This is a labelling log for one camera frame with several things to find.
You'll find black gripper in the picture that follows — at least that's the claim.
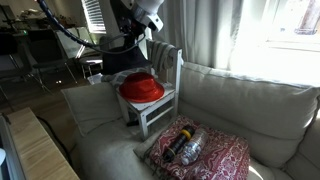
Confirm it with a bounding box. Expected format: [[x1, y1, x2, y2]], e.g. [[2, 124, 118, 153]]
[[121, 19, 147, 51]]

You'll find red brimmed hat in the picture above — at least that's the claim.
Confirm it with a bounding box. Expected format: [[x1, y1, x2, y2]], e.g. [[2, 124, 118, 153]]
[[118, 71, 166, 104]]

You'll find small white wooden chair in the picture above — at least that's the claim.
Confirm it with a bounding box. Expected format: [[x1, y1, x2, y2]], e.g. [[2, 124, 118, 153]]
[[115, 48, 185, 141]]

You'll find black office chair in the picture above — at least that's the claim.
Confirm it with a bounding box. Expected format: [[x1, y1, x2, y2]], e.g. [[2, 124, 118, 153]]
[[0, 31, 34, 96], [26, 29, 78, 86]]

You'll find grey striped towel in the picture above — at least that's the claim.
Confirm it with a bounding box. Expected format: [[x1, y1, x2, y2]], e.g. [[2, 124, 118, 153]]
[[146, 39, 180, 84]]

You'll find white window blind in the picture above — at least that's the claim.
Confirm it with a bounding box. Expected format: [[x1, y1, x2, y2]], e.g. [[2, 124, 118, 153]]
[[80, 0, 108, 34]]

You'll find grey white patterned pillow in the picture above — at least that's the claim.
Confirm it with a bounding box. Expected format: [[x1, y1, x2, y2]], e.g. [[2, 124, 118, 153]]
[[100, 66, 151, 89]]

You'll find white round stool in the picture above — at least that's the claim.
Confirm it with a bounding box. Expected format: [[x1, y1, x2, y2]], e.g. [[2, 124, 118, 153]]
[[78, 55, 105, 79]]

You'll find white curtain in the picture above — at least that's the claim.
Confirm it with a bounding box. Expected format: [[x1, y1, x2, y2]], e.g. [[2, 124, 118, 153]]
[[146, 0, 268, 73]]

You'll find beige throw pillow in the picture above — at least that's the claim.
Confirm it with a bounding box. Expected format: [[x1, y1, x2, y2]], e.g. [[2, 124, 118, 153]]
[[60, 81, 125, 138]]

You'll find small black object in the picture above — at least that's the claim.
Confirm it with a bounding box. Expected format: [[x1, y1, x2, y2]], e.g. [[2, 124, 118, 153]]
[[126, 119, 141, 128]]

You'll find dark cluttered desk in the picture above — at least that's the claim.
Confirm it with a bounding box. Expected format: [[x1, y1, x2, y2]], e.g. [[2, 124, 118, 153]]
[[0, 9, 81, 34]]

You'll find small beige cushion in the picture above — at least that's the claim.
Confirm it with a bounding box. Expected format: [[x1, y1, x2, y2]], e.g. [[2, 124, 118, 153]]
[[133, 128, 168, 168]]

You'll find black and yellow bottle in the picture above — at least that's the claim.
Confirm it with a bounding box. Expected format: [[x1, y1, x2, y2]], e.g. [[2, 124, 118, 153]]
[[161, 124, 196, 163]]

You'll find clear plastic water bottle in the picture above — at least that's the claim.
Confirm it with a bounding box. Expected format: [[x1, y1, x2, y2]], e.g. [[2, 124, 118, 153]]
[[180, 128, 209, 167]]

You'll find beige fabric sofa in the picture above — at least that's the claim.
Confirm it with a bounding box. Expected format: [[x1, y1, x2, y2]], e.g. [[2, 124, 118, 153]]
[[71, 61, 320, 180]]

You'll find red patterned cushion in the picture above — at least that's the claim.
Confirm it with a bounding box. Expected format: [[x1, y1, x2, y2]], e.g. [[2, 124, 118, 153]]
[[148, 114, 252, 180]]

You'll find light wooden table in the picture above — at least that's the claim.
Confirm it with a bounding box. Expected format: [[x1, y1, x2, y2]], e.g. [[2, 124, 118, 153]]
[[0, 106, 81, 180]]

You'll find white rounded lamp head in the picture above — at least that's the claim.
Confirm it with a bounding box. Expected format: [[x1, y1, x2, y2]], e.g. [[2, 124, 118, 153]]
[[0, 148, 8, 166]]

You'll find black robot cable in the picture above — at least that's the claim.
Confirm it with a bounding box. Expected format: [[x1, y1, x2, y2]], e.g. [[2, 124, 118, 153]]
[[35, 0, 149, 56]]

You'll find black floor cable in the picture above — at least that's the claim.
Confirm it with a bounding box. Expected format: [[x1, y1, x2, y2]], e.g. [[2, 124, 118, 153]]
[[34, 114, 73, 166]]

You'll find window frame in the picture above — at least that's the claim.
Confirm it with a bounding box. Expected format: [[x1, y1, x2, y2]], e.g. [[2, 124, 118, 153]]
[[263, 0, 320, 53]]

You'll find metal rail frame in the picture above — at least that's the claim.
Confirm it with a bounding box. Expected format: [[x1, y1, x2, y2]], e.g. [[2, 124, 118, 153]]
[[0, 113, 26, 180]]

